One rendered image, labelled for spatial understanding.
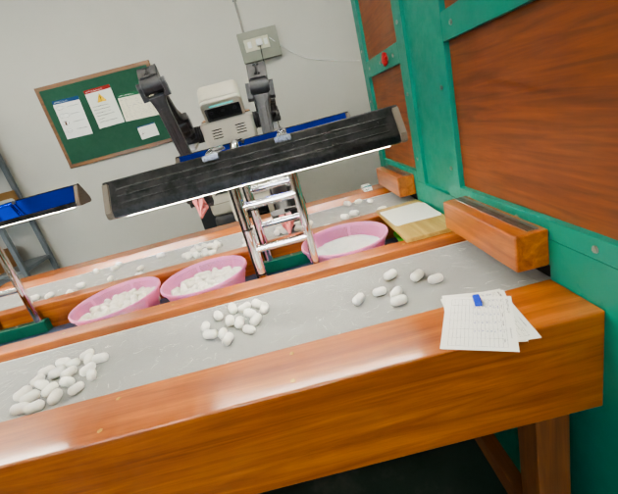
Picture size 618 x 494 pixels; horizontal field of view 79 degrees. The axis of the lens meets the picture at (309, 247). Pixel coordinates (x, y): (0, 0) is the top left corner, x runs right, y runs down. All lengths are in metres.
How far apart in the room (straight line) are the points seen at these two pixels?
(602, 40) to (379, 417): 0.59
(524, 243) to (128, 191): 0.75
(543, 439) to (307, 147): 0.68
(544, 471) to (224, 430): 0.57
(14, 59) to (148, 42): 1.02
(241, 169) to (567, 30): 0.56
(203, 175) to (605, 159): 0.65
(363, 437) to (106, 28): 3.46
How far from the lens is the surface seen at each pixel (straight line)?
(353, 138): 0.77
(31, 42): 3.88
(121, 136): 3.61
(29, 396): 0.99
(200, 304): 1.01
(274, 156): 0.76
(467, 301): 0.72
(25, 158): 3.95
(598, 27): 0.64
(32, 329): 1.60
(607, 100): 0.63
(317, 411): 0.63
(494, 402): 0.71
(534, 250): 0.75
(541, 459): 0.86
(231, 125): 2.04
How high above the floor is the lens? 1.14
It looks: 19 degrees down
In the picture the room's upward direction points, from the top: 15 degrees counter-clockwise
